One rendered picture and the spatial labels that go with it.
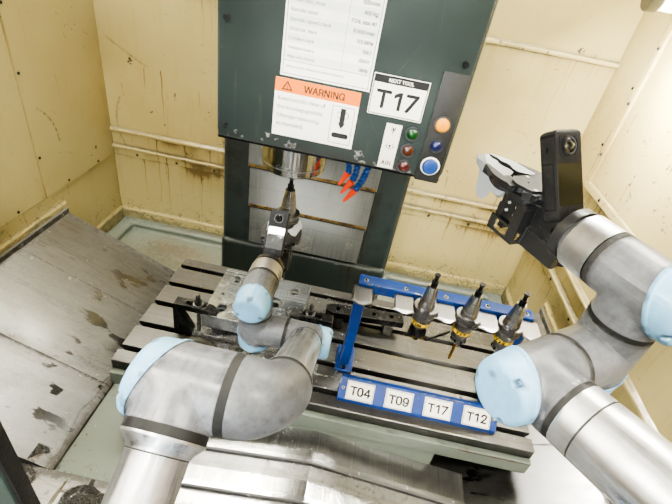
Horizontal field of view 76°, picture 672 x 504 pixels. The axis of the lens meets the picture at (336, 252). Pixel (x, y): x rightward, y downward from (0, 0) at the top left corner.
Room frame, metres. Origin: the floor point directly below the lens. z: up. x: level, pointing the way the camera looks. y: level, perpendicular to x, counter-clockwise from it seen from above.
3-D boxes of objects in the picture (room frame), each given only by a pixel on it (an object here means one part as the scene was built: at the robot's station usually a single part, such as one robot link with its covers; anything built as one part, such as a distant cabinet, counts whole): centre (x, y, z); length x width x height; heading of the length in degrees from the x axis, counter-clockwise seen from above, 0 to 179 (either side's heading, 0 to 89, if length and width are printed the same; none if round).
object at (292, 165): (1.00, 0.15, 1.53); 0.16 x 0.16 x 0.12
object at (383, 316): (1.08, -0.13, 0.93); 0.26 x 0.05 x 0.06; 93
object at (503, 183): (0.59, -0.22, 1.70); 0.09 x 0.05 x 0.02; 28
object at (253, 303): (0.71, 0.15, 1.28); 0.11 x 0.08 x 0.09; 178
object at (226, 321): (1.02, 0.21, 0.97); 0.29 x 0.23 x 0.05; 88
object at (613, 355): (0.40, -0.33, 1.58); 0.11 x 0.08 x 0.11; 123
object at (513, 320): (0.85, -0.47, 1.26); 0.04 x 0.04 x 0.07
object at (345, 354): (0.92, -0.09, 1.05); 0.10 x 0.05 x 0.30; 178
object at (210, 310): (0.92, 0.38, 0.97); 0.13 x 0.03 x 0.15; 88
